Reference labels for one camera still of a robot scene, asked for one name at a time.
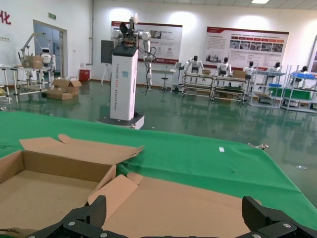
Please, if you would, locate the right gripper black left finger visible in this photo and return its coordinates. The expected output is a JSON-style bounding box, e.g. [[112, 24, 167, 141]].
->
[[24, 195, 114, 238]]

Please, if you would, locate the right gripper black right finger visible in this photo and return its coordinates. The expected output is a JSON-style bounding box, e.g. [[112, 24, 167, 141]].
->
[[237, 196, 317, 238]]

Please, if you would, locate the open brown cardboard box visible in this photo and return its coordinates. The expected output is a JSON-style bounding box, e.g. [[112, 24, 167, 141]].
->
[[88, 173, 262, 238], [0, 133, 144, 236]]

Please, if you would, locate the cardboard box with round hole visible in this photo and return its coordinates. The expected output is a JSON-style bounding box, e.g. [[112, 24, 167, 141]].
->
[[23, 56, 45, 69]]

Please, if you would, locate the metal tablecloth clip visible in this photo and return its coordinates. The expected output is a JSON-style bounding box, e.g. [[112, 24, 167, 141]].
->
[[248, 143, 270, 150]]

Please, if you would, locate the green tablecloth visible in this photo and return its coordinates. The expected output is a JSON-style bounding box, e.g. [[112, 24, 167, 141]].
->
[[0, 111, 317, 234]]

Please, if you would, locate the white shelf rack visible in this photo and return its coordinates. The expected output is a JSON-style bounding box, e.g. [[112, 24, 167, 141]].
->
[[281, 65, 317, 114], [249, 63, 290, 109]]

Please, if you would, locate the white tower robot with arms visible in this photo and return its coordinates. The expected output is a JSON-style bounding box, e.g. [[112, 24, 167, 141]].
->
[[96, 13, 156, 130]]

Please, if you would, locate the open cardboard carton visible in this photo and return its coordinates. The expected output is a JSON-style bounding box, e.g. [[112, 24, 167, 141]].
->
[[51, 77, 83, 96]]

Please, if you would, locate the white pipe rack table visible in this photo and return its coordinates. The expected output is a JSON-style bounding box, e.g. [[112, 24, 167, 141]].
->
[[0, 64, 53, 104]]

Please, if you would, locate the white cabinet machine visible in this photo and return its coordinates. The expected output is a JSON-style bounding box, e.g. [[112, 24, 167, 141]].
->
[[172, 61, 186, 91]]

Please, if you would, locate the black screen on stand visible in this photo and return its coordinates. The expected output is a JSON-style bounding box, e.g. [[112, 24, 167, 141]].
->
[[100, 39, 116, 86]]

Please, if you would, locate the small white round-head robot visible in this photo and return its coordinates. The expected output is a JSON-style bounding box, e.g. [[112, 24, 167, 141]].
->
[[40, 46, 57, 75]]

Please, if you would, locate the pipe frame workbench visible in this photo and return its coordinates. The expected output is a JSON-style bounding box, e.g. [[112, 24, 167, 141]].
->
[[213, 74, 249, 103], [182, 71, 215, 97]]

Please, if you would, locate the red white wall poster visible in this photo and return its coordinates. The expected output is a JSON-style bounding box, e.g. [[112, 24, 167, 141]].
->
[[206, 26, 290, 71], [308, 34, 317, 73], [110, 21, 183, 63]]

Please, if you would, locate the glass doorway with grey frame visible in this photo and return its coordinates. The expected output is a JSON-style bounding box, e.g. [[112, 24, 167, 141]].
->
[[33, 19, 68, 82]]

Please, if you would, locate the white wall pipe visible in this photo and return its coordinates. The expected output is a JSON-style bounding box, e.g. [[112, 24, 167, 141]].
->
[[88, 0, 95, 65]]

